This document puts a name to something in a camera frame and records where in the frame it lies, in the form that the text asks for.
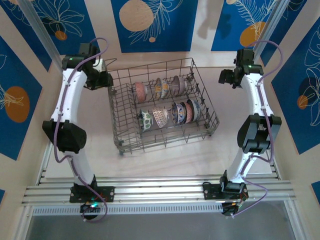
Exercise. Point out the red patterned bowl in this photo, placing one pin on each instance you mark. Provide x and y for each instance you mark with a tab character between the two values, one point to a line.
189	112

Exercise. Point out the blue yellow floral bowl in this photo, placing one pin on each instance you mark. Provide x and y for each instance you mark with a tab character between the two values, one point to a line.
178	112

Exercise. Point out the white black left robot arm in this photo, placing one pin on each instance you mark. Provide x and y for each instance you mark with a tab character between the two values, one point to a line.
70	95

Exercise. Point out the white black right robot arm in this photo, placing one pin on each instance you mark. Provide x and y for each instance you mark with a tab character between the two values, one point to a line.
257	95

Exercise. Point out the small black control board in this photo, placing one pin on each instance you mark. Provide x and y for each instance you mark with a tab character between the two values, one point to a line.
228	208
87	207

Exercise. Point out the aluminium frame post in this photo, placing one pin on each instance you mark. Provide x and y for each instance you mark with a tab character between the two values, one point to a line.
42	32
266	32

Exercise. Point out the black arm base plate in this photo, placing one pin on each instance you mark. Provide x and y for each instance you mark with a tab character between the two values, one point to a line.
208	192
110	193

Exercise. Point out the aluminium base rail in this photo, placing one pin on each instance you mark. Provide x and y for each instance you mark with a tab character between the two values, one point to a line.
162	186

